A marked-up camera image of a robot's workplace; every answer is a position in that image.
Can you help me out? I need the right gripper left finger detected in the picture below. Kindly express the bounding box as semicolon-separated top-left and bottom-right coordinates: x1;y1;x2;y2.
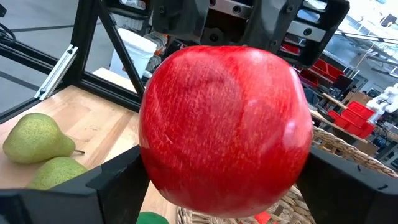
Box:
0;144;150;224

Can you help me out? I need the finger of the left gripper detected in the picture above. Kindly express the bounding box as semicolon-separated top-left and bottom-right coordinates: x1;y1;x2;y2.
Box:
152;0;209;44
245;0;304;54

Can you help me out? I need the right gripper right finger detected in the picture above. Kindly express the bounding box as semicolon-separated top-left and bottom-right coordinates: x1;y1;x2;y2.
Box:
296;145;398;224

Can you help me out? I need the green pear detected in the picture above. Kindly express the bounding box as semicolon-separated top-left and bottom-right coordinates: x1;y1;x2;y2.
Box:
2;112;85;165
26;156;88;191

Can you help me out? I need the green lime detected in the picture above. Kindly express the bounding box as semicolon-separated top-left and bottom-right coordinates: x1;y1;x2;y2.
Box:
136;211;170;224

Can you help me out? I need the red round fruit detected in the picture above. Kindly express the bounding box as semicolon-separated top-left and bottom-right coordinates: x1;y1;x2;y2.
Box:
254;211;272;224

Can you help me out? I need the red apple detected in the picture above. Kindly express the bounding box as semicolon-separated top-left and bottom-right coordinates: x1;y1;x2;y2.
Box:
138;45;314;218

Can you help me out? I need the white bin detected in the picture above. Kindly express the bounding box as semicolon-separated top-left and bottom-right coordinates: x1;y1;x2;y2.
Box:
109;27;158;80

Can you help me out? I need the red storage bin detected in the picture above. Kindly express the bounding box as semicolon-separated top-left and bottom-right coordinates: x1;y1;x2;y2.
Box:
328;109;352;129
345;119;376;139
347;101;376;121

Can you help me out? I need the silver aluminium extrusion bar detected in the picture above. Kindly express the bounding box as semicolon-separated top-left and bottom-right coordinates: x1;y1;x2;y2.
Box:
34;44;78;101

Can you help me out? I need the woven wicker basket with handles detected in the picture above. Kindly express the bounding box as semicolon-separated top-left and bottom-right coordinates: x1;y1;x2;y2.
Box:
176;124;398;224

